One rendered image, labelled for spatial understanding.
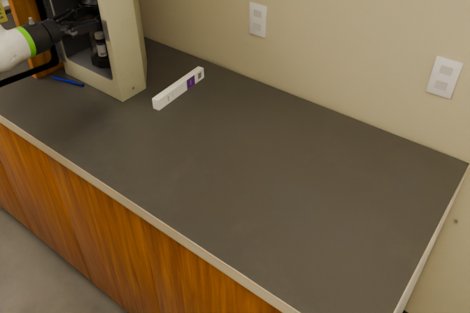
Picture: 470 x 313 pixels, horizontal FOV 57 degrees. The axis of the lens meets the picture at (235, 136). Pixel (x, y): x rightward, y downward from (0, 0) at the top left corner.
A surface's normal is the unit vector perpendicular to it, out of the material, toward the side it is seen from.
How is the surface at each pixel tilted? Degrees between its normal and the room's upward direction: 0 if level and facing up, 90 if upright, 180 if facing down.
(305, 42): 90
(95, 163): 0
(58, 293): 0
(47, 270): 0
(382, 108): 90
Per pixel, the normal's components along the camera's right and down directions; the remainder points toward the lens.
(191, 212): 0.00, -0.78
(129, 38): 0.79, 0.38
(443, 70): -0.61, 0.50
